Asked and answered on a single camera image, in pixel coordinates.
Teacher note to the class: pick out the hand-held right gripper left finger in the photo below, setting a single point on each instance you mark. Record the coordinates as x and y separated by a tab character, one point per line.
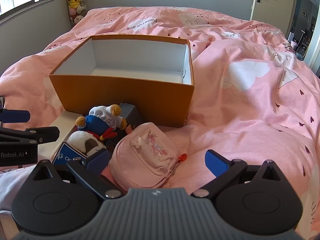
98	161

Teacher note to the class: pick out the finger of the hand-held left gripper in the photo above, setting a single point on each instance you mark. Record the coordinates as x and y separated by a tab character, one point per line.
15	116
37	133

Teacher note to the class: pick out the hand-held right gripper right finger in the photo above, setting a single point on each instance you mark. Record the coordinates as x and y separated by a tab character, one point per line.
216	162

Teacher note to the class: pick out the white and brown plush toy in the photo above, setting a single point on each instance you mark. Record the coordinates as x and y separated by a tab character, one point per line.
82	142

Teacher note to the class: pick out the blue card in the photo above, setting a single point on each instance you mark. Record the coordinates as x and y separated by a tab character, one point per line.
65	155

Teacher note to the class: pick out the teddy bear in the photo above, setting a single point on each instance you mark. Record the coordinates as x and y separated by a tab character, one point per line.
105	120

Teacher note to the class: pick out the pink pouch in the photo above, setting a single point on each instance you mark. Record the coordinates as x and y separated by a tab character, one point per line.
145	155

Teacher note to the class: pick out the grey box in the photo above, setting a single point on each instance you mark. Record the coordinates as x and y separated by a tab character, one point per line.
131	116

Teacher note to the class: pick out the orange cardboard box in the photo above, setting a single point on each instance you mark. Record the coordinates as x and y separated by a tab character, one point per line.
140	105

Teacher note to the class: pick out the white cardboard lid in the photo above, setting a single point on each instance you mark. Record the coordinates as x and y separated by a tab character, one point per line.
63	122

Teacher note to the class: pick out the pale printed cloth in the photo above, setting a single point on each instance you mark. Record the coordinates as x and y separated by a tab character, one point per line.
12	182

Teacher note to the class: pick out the pink printed blanket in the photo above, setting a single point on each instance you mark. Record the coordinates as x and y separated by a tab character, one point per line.
250	100

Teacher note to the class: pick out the hanging plush toys column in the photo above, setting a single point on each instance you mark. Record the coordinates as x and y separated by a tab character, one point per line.
75	1

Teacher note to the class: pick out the grey door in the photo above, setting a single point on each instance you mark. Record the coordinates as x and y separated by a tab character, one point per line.
275	2

